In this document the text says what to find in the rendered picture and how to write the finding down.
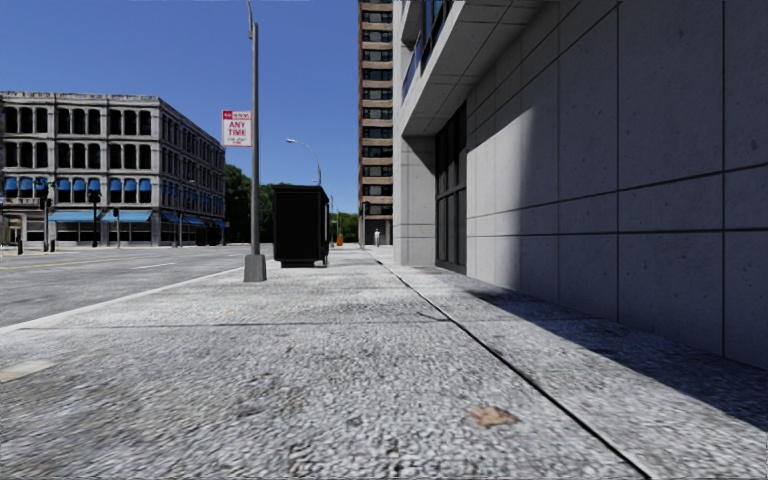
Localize black bus shelter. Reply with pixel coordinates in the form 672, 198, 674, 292
272, 184, 331, 269

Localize grey street lamp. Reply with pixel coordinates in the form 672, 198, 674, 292
285, 137, 323, 187
221, 0, 268, 283

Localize tan brick tower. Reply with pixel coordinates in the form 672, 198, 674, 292
358, 0, 395, 247

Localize trees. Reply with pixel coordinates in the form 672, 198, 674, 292
224, 163, 360, 244

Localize pale concrete building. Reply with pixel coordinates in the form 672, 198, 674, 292
392, 0, 768, 371

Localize grey stone building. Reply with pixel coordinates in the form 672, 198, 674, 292
0, 91, 227, 248

